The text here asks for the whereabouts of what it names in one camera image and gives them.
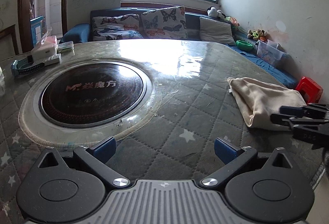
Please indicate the white tissue packet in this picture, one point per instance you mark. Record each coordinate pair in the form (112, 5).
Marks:
(2, 83)

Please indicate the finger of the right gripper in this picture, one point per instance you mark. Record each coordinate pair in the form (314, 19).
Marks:
(295, 110)
(293, 122)

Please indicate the left butterfly pillow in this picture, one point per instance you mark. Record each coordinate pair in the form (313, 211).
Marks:
(123, 27)

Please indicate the brown wooden door frame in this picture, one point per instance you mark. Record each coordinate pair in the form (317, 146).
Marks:
(23, 10)

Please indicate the cream knit garment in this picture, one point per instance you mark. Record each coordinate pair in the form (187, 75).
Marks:
(257, 100)

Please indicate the pink tissue pack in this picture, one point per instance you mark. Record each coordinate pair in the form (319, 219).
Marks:
(46, 47)

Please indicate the clear plastic storage box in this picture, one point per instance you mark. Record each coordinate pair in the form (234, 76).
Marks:
(271, 55)

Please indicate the green card box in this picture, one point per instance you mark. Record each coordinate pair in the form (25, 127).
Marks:
(65, 47)

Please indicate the red plastic stool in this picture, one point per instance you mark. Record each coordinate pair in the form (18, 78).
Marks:
(309, 89)

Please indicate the small plush toys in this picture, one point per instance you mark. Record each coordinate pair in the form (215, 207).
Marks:
(258, 34)

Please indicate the right butterfly pillow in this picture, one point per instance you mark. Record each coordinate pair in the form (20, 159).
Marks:
(166, 23)

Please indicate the dark wooden chair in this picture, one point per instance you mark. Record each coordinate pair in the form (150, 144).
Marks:
(9, 45)

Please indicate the grey plain cushion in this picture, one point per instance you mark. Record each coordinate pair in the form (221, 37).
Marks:
(216, 31)

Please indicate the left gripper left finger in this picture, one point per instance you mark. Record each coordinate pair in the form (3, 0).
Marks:
(93, 160)

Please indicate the blue white cabinet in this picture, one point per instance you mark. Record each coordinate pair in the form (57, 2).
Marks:
(36, 25)

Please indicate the black round induction cooktop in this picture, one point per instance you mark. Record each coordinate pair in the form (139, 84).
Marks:
(93, 94)

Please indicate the white flat box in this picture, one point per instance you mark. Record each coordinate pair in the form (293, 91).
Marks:
(54, 59)

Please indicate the butterfly pillow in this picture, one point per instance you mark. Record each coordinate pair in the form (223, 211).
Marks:
(123, 27)
(166, 23)

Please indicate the panda plush toy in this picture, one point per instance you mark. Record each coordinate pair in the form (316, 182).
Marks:
(212, 12)

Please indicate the green plastic bowl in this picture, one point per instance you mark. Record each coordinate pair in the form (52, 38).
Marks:
(244, 46)

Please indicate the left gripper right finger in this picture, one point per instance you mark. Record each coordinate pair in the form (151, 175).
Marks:
(236, 160)

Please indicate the blue sectional sofa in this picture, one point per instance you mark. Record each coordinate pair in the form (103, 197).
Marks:
(82, 33)

